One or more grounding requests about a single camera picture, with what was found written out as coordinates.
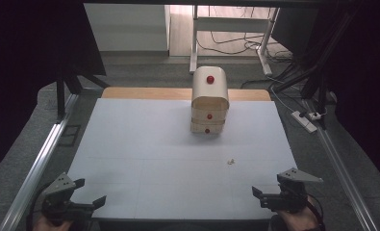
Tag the clear drawer with red knob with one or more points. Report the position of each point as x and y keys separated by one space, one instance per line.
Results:
x=198 y=128

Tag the white plug adapter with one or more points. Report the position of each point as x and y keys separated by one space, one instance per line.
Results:
x=314 y=115

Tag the white cabinet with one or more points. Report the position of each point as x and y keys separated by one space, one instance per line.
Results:
x=126 y=29

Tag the white desk frame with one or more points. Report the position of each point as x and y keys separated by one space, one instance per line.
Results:
x=231 y=24

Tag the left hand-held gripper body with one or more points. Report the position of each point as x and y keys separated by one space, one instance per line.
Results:
x=57 y=205

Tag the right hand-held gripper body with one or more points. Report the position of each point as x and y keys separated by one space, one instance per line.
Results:
x=291 y=195

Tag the wooden drawer with red knob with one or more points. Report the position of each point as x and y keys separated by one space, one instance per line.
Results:
x=200 y=115

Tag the person's left hand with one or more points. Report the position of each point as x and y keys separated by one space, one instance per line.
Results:
x=49 y=226

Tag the aluminium rail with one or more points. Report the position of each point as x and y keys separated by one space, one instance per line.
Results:
x=341 y=170
x=33 y=174

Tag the cream mini drawer cabinet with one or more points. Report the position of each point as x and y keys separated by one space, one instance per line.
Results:
x=210 y=89

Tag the black curtain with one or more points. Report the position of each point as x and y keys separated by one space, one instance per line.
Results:
x=24 y=64
x=364 y=80

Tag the person's right hand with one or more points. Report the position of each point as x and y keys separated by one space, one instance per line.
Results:
x=301 y=219

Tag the small beige object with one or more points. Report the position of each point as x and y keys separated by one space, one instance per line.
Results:
x=231 y=161

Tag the white power strip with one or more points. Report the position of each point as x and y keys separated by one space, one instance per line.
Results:
x=303 y=121

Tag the black metal stand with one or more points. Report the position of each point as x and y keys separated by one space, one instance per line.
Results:
x=320 y=86
x=61 y=96

